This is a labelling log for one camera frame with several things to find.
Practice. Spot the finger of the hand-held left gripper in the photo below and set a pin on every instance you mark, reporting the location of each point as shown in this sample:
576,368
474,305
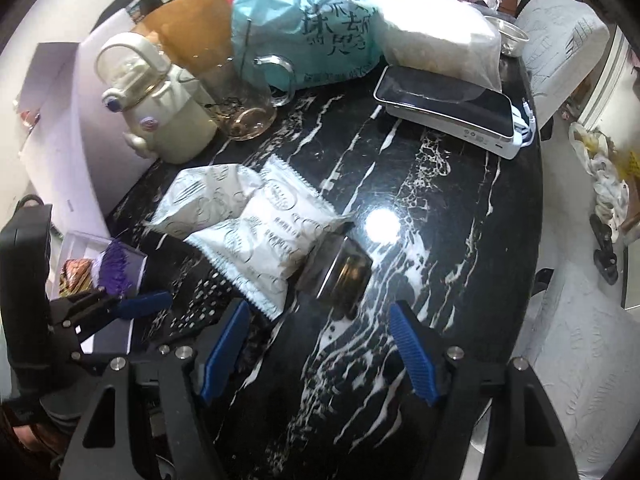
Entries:
145,305
70,332

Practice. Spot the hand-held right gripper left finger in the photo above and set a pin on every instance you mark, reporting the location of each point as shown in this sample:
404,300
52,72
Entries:
225,345

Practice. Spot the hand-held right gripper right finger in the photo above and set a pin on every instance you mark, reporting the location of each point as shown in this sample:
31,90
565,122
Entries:
412,355

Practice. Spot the white gift box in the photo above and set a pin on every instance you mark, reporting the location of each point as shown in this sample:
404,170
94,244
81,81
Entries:
80,245

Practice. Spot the small glass jar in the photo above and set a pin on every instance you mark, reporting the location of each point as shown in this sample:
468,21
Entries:
345,270

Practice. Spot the white printed snack packet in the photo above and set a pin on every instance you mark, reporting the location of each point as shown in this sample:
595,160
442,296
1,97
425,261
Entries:
270,240
200,200

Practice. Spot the person's left forearm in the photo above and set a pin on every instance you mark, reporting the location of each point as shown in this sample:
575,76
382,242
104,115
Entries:
55,417

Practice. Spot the purple tassel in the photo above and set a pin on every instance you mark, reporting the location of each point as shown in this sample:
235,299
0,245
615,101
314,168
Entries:
117,270

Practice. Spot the brown patterned packet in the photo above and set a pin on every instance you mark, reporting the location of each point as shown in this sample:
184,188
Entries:
75,275

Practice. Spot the large white box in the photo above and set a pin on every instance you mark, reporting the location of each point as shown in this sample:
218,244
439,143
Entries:
75,135

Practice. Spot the black slipper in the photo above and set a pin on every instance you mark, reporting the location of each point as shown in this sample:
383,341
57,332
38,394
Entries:
606,265
600,232

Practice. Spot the glass cup with stirrer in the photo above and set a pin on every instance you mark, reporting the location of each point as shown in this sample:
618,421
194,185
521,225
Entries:
240,105

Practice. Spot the white electronic device black top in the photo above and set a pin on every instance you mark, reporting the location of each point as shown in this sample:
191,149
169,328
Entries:
450,105

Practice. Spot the pile of plastic bags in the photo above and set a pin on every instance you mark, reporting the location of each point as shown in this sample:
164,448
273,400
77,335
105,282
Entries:
600,170

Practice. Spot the brown paper bag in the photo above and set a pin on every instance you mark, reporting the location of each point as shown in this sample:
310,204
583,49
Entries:
185,25

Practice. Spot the white translucent plastic bag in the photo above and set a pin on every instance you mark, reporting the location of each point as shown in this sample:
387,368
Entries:
430,40

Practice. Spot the teal plastic bag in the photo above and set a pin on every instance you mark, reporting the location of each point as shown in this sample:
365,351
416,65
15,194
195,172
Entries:
300,20

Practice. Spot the metal bowl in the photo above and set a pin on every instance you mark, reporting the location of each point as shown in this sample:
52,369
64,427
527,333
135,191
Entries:
507,35

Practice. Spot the white covered chair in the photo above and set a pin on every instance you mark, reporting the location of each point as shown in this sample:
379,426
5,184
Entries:
560,50

